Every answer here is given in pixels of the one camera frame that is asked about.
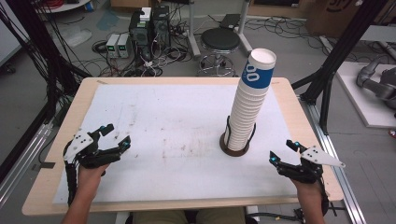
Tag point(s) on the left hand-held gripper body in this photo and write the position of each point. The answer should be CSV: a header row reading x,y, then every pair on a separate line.
x,y
79,146

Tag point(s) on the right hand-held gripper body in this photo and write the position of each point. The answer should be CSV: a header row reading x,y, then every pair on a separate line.
x,y
314,158

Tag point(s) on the dark round coaster base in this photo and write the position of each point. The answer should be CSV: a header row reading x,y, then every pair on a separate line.
x,y
232,152

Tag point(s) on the stack of white paper cups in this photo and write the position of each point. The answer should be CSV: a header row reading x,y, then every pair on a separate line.
x,y
249,105

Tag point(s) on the person's right hand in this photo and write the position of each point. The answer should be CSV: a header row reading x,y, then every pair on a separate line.
x,y
309,193

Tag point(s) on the person's left hand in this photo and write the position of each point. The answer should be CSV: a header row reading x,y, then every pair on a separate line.
x,y
88,180

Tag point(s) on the white table mat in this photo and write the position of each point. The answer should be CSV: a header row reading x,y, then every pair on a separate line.
x,y
171,124

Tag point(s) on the white platform board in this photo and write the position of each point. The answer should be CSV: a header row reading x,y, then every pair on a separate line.
x,y
364,102

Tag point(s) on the person's legs in khaki trousers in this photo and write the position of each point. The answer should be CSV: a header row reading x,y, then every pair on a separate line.
x,y
162,217

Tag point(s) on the grey power supply unit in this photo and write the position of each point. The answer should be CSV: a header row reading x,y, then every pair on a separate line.
x,y
124,45
112,45

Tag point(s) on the clear plastic bag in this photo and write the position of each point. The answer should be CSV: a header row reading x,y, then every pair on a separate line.
x,y
74,35

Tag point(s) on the black computer tower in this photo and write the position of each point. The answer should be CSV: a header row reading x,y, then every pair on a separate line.
x,y
161,26
140,34

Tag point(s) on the white metal stand leg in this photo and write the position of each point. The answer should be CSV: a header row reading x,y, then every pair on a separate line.
x,y
244,31
193,34

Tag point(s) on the black round stool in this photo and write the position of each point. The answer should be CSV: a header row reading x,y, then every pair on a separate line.
x,y
219,39

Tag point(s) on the cardboard box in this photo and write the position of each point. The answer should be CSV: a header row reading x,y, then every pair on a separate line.
x,y
333,15

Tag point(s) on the aluminium rail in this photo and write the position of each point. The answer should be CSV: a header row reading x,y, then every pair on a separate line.
x,y
336,161
18,165

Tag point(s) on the black metal frame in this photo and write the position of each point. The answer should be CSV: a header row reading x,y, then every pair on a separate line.
x,y
339,53
40,46

